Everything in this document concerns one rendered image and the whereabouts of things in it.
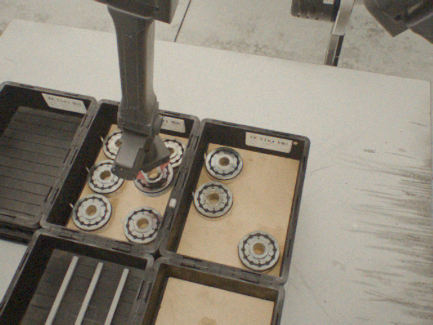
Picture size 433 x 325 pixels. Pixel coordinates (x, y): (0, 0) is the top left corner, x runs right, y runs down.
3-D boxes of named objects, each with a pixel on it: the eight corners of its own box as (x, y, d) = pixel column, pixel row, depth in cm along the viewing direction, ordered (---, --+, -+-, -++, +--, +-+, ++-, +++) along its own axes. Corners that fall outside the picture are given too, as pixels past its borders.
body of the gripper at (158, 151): (172, 157, 105) (167, 141, 98) (133, 177, 102) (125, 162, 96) (160, 137, 107) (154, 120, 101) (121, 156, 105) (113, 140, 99)
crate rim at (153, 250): (100, 102, 127) (98, 97, 125) (202, 121, 123) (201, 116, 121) (40, 230, 108) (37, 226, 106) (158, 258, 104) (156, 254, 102)
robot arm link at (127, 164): (163, 112, 89) (122, 99, 89) (146, 161, 84) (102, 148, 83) (160, 140, 100) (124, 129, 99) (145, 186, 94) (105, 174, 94)
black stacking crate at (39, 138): (20, 105, 140) (4, 81, 130) (107, 122, 136) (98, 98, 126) (-47, 218, 121) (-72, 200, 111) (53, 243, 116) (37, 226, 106)
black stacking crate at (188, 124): (109, 122, 136) (99, 99, 126) (203, 140, 131) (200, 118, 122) (55, 243, 116) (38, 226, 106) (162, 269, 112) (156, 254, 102)
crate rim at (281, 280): (202, 121, 123) (202, 116, 121) (310, 142, 119) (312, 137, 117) (158, 258, 104) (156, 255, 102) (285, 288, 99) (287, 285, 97)
